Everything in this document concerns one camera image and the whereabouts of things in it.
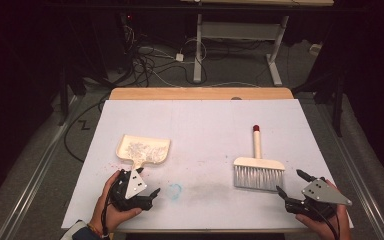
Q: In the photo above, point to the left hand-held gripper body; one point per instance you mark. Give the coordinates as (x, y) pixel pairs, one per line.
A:
(135, 185)

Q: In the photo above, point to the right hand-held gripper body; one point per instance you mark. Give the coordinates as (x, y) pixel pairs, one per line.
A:
(323, 194)

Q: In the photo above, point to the pile of white paper scraps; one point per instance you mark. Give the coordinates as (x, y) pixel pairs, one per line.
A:
(145, 151)

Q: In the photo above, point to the cream plastic dustpan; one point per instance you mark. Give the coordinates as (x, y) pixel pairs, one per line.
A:
(123, 151)

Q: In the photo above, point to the white brush with red cap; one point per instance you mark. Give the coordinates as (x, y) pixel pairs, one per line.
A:
(258, 165)

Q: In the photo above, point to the person's right hand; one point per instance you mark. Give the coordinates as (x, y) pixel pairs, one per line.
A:
(338, 225)

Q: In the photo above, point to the person's left hand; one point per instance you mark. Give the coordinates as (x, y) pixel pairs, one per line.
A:
(108, 213)

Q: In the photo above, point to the black metal stand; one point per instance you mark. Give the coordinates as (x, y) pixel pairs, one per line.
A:
(63, 100)
(338, 106)

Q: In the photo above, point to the white table cover sheet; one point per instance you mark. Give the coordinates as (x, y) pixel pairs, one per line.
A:
(213, 126)

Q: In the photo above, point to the wooden table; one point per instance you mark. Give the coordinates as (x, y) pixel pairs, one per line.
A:
(180, 94)

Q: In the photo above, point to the white power adapter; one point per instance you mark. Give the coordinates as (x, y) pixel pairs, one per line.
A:
(179, 57)

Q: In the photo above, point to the white power strip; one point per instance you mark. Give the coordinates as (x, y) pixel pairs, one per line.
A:
(316, 49)

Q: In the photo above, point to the metal floor rail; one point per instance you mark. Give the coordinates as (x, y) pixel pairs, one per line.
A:
(370, 206)
(30, 186)

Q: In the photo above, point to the desk with white frame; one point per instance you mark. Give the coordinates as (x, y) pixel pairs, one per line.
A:
(198, 50)

